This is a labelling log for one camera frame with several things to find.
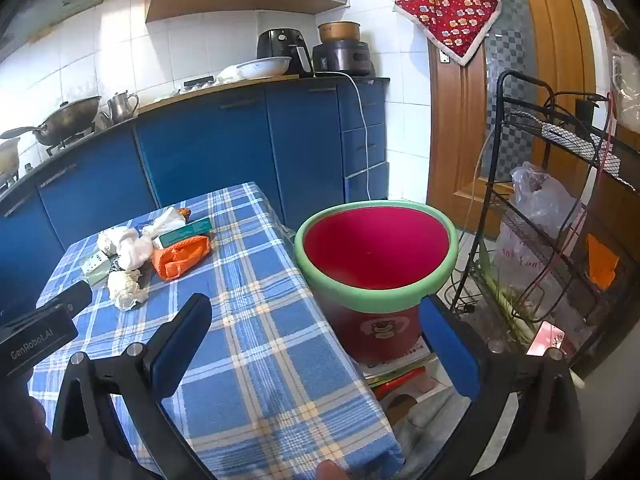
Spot metal kettle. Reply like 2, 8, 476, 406
102, 91, 140, 125

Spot white cloth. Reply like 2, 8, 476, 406
117, 235, 153, 270

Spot smartphone lit screen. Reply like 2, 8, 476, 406
527, 321, 568, 358

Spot dark rice cooker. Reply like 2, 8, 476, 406
312, 41, 376, 77

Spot white plastic bag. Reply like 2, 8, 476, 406
141, 206, 188, 238

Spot orange cloth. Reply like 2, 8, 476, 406
151, 235, 213, 282

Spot black metal rack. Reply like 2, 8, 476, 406
447, 70, 640, 376

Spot person's right hand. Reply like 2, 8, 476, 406
316, 460, 353, 480

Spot blue plaid tablecloth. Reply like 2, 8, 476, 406
27, 182, 406, 480

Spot metal wok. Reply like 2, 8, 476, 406
0, 96, 102, 147

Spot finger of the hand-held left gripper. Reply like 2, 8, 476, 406
36, 280, 93, 318

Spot small pale green box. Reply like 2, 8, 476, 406
80, 254, 111, 287

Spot red bin with green rim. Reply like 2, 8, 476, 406
294, 200, 460, 363

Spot green onions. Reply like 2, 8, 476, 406
475, 245, 556, 346

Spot orange plastic piece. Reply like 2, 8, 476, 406
586, 234, 621, 291

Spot blue kitchen base cabinet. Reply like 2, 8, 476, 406
0, 77, 391, 311

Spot person's grey trousers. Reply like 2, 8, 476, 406
395, 390, 481, 480

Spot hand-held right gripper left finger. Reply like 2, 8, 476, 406
51, 292, 213, 480

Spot white power cable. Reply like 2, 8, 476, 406
315, 71, 373, 202

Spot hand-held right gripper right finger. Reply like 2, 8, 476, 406
419, 296, 586, 480

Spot gas stove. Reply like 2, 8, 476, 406
45, 125, 98, 157

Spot green cardboard box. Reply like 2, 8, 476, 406
152, 220, 213, 251

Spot wooden door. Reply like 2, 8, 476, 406
425, 0, 596, 241

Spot red floral quilted cloth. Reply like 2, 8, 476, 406
393, 0, 502, 67

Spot white power strip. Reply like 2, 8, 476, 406
540, 122, 621, 171

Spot brown inner cooking pot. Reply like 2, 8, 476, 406
317, 21, 362, 45

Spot black air fryer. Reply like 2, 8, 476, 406
256, 29, 313, 78

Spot white bowl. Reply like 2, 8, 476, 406
236, 56, 292, 80

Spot printed paper stack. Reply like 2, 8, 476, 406
362, 337, 441, 386

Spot clear plastic bag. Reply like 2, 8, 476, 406
612, 45, 640, 131
495, 161, 586, 301

